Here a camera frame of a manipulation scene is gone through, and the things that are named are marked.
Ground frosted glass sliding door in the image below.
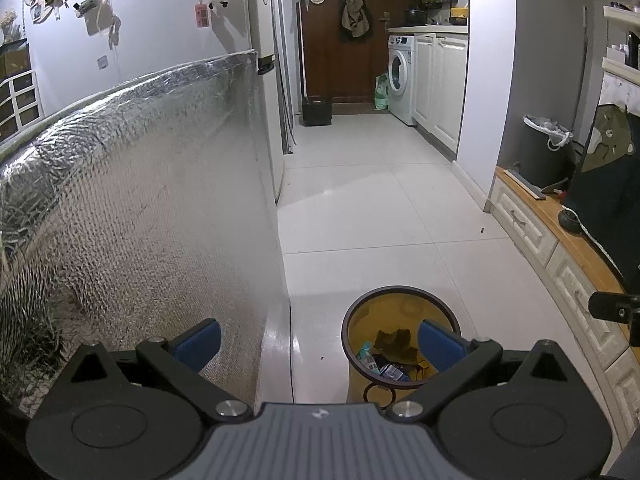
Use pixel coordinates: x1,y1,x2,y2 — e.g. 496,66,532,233
280,0,305,155

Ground black round object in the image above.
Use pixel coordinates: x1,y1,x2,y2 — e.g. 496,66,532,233
558,208,583,233

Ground dried flowers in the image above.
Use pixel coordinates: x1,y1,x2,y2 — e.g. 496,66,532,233
0,10,23,43

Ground yellow waste bin brown rim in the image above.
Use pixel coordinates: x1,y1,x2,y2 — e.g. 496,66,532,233
341,285,462,405

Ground olive hanging bag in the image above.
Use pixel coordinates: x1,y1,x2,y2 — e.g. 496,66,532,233
341,0,371,43

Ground white refrigerator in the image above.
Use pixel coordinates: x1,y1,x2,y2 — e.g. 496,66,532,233
245,0,288,206

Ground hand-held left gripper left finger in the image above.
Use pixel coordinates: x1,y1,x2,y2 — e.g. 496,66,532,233
59,317,253,422

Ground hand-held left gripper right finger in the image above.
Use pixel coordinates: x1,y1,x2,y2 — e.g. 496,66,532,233
385,318,583,421

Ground white drawer unit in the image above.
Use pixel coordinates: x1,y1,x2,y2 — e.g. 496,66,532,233
0,39,41,142

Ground brown wooden door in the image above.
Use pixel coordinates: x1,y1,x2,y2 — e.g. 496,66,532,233
299,0,401,106

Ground black box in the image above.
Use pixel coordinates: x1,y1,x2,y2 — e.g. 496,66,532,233
301,96,333,127

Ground teal packet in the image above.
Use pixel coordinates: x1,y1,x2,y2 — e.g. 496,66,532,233
357,342,381,373

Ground black printed cloth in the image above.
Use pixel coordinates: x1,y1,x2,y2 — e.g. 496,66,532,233
562,102,640,291

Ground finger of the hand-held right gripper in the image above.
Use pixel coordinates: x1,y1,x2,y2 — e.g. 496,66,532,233
588,290,640,321

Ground white wall shelf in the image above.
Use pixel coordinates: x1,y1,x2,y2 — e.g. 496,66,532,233
601,5,640,83

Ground white cabinet wooden top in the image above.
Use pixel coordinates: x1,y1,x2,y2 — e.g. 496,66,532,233
489,165,640,441

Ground blue packet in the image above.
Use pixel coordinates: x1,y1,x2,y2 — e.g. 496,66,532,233
377,362,411,383

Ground brown paper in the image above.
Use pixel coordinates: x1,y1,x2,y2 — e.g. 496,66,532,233
375,329,420,363

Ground white kitchen cabinets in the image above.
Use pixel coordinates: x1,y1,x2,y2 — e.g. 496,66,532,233
412,31,469,155

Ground dark bin white bag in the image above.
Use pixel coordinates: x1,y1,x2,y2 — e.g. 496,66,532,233
517,114,574,188

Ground green plastic bag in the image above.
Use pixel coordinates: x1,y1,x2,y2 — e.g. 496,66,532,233
375,72,391,111

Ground white washing machine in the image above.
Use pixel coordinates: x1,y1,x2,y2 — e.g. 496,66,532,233
387,34,418,127

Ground grey tray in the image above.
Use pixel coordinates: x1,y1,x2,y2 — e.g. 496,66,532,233
504,166,549,201

